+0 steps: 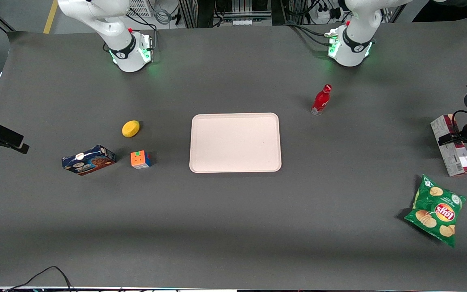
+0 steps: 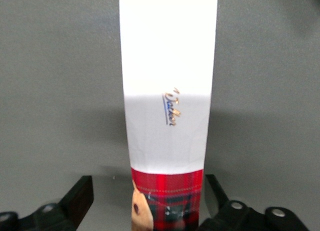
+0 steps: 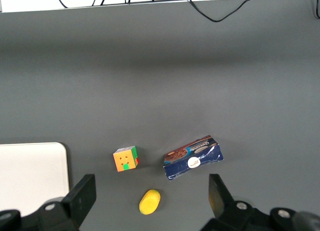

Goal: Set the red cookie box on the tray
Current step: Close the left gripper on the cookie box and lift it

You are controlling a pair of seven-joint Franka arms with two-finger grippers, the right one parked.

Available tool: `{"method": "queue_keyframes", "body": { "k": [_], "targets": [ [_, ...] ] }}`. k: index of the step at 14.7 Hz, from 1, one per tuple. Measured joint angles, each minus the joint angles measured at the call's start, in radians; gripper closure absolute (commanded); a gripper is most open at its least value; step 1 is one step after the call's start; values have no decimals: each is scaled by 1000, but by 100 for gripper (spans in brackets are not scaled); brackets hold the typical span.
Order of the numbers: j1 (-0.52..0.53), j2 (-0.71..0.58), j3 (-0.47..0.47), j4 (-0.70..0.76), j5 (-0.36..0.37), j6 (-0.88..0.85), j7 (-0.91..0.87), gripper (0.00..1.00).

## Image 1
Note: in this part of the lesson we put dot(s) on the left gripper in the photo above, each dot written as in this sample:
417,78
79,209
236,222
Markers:
465,131

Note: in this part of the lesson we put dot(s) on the red tartan cookie box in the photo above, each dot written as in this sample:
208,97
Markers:
456,162

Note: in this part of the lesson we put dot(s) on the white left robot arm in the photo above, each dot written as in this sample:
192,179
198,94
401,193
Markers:
353,40

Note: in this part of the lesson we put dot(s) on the blue cookie box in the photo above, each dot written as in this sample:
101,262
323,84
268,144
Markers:
89,160

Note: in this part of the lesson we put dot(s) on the white vented box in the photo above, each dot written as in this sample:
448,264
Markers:
140,7

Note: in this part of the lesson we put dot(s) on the cream plastic tray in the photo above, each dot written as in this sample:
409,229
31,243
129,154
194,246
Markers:
235,142

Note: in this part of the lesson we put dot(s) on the green chips bag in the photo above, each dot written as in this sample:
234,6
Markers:
436,211

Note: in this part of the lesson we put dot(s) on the yellow lemon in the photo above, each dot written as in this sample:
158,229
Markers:
130,129

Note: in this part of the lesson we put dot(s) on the colourful puzzle cube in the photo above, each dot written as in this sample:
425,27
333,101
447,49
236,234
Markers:
139,159

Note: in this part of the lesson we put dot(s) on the red soda bottle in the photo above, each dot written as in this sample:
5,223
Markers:
320,101

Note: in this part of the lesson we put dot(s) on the power strip with black plugs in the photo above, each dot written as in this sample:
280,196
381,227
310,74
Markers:
326,14

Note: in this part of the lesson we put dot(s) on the aluminium equipment rack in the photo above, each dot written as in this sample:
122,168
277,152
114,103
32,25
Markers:
201,12

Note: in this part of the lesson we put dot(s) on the white power strip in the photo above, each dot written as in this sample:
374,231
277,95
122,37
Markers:
242,22

